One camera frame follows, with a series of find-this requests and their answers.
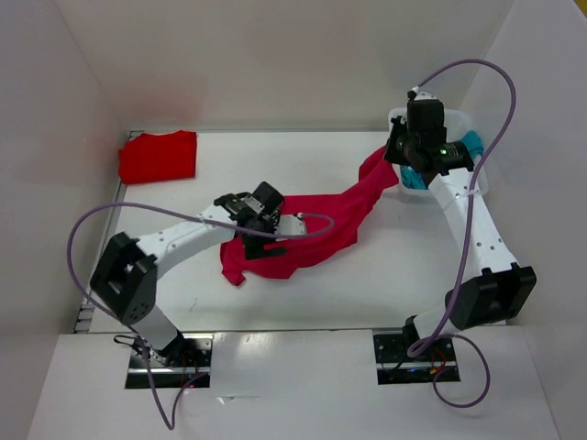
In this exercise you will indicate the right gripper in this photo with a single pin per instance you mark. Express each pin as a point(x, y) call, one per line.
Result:
point(391, 153)

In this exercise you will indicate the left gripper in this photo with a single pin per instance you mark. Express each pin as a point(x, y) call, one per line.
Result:
point(254, 248)

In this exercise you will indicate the red t-shirt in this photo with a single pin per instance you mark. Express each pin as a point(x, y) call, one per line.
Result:
point(158, 158)

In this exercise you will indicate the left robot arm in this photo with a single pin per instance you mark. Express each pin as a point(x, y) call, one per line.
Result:
point(128, 271)

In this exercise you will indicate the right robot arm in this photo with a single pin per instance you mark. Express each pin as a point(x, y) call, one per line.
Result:
point(491, 285)

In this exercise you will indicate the teal t-shirt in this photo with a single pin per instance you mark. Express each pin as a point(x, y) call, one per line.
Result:
point(412, 180)

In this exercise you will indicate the white plastic basket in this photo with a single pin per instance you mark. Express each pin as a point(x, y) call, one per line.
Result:
point(450, 155)

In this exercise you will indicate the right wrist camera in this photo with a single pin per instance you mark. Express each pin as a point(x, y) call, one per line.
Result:
point(424, 113)

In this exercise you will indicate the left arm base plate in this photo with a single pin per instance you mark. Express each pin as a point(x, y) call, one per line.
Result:
point(192, 367)

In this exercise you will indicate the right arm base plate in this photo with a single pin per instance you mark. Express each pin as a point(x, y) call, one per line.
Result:
point(394, 367)

